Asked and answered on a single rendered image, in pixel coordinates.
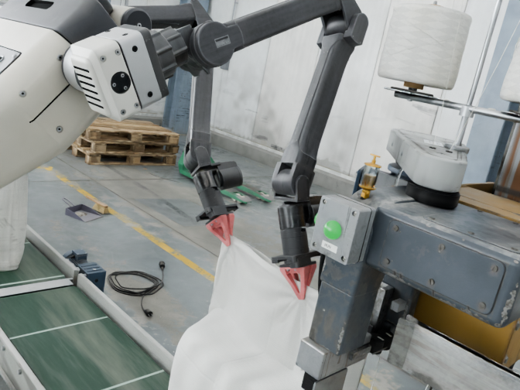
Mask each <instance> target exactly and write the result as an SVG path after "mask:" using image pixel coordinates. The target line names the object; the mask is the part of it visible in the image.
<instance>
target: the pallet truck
mask: <svg viewBox="0 0 520 390"><path fill-rule="evenodd" d="M185 147H186V146H184V147H183V153H182V155H181V157H180V160H179V162H178V166H179V171H180V173H182V174H183V175H185V176H188V177H189V178H191V179H193V177H191V175H190V172H189V170H188V169H187V168H186V167H185V166H184V163H183V157H184V149H185ZM237 188H238V189H240V190H243V191H245V192H247V193H250V194H252V195H254V196H256V198H257V199H261V200H262V201H263V202H264V201H268V202H270V203H271V202H272V201H275V199H273V196H272V195H271V194H269V193H266V192H265V191H264V190H260V189H259V188H257V187H254V186H252V185H250V184H247V183H244V182H243V184H242V185H241V186H237ZM221 193H222V194H224V195H227V196H229V197H231V198H232V200H236V201H237V202H238V203H239V204H241V203H244V204H246V203H247V202H251V199H250V198H249V197H248V196H246V195H244V194H243V193H241V192H239V191H237V190H235V189H233V188H230V189H226V190H221Z"/></svg>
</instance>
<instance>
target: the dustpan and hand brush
mask: <svg viewBox="0 0 520 390"><path fill-rule="evenodd" d="M86 198H87V199H89V200H92V201H94V202H95V203H96V204H95V205H94V206H93V207H92V208H90V207H88V206H86V205H83V204H78V205H76V206H75V205H74V204H73V203H71V202H70V201H69V200H68V199H67V198H65V197H63V198H62V200H63V201H64V202H65V203H66V204H68V203H67V202H66V201H65V200H64V199H66V200H67V201H69V202H70V203H71V204H72V205H73V206H70V205H69V204H68V205H69V206H70V207H67V208H66V211H65V215H67V216H70V217H73V218H76V219H78V220H80V221H83V222H86V223H87V222H89V221H94V220H97V219H99V218H102V216H101V215H100V214H99V213H98V212H96V211H99V212H101V213H102V214H107V213H109V211H108V205H106V204H103V203H102V202H100V201H98V200H95V199H94V198H92V197H90V196H88V195H87V196H86ZM93 209H94V210H93ZM95 210H96V211H95Z"/></svg>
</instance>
